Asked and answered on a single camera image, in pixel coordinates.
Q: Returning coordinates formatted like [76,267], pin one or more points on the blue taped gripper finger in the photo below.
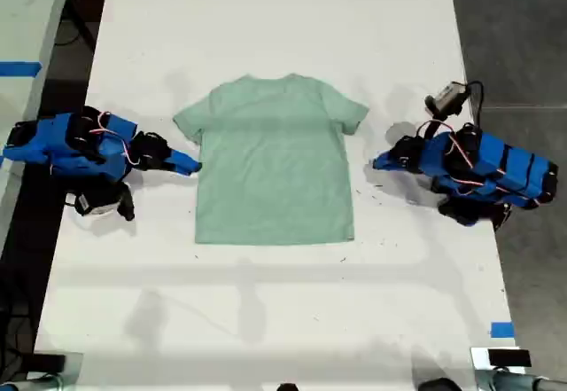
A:
[184,157]
[177,168]
[390,166]
[384,157]

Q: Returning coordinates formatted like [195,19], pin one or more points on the pale green T-shirt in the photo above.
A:
[274,165]

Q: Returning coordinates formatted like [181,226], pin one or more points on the blue and black arm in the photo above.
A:
[66,147]
[496,169]

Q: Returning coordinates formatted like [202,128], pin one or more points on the long blue tape strip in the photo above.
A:
[20,68]

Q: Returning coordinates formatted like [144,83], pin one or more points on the white side table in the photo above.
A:
[22,32]

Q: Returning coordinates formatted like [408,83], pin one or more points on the short blue tape strip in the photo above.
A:
[502,330]

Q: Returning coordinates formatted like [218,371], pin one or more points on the black round object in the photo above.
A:
[438,385]

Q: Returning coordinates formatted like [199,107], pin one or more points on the small black box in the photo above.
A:
[49,362]
[508,357]

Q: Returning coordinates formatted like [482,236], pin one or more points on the metal table clamp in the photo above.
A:
[66,373]
[500,377]

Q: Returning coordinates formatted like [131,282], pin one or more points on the small black object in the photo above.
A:
[288,386]

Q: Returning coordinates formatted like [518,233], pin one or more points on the black camera stalk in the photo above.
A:
[126,202]
[436,114]

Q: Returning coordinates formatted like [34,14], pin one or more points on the black camera box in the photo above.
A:
[448,95]
[95,202]

